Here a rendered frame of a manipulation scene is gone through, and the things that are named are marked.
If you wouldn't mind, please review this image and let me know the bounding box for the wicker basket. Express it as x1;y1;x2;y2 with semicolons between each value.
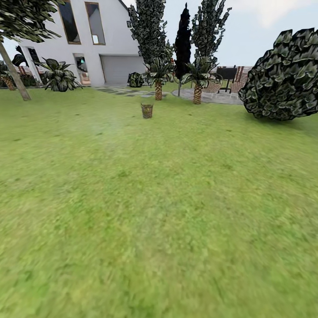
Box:
141;105;153;119

